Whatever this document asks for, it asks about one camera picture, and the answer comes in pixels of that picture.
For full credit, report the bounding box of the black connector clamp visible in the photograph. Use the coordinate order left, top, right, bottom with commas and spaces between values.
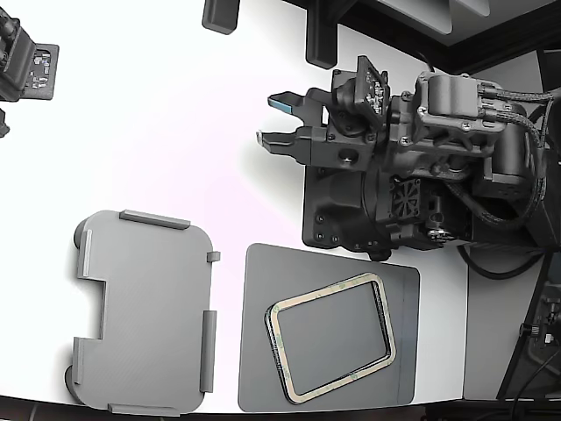
520, 296, 561, 353

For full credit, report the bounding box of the black six-joint robot arm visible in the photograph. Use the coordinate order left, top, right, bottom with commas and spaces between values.
361, 69, 561, 260

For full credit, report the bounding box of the dark gray bracket foot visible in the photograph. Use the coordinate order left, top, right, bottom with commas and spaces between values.
201, 0, 240, 35

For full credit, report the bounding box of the gray flat mat plate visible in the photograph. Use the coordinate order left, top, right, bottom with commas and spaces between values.
237, 242, 422, 413

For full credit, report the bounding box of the black bracket foot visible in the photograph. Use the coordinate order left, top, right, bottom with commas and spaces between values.
305, 0, 340, 69

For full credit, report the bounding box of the black shelf frame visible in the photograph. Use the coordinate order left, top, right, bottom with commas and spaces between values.
280, 0, 561, 76

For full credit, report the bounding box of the smooth black arm cable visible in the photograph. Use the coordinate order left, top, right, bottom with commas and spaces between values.
457, 244, 551, 280

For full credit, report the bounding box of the small light gray panel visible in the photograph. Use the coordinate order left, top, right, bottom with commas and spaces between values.
455, 0, 493, 19

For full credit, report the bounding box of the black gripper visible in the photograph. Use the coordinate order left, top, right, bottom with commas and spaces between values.
255, 87, 387, 171

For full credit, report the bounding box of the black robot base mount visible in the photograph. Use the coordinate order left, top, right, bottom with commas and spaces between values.
301, 165, 395, 263

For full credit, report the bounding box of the black diagonal strut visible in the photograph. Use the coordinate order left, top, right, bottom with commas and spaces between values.
497, 253, 556, 401

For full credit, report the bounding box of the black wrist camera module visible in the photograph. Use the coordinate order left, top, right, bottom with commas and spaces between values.
330, 54, 392, 135

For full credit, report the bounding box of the gray plastic box tray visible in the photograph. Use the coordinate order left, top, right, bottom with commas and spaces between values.
64, 209, 222, 417

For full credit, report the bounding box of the thin black cable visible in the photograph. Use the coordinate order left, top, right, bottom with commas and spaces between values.
509, 350, 561, 421

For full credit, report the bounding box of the large light gray panel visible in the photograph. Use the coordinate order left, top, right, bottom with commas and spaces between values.
376, 0, 455, 37

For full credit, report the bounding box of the beige tape-backed rectangular frame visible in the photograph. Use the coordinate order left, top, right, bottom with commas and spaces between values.
265, 271, 398, 405

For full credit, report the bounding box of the black camera with circuit board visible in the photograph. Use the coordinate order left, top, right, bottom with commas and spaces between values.
0, 0, 60, 104

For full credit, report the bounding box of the black base power cable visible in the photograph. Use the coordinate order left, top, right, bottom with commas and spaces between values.
415, 51, 436, 74

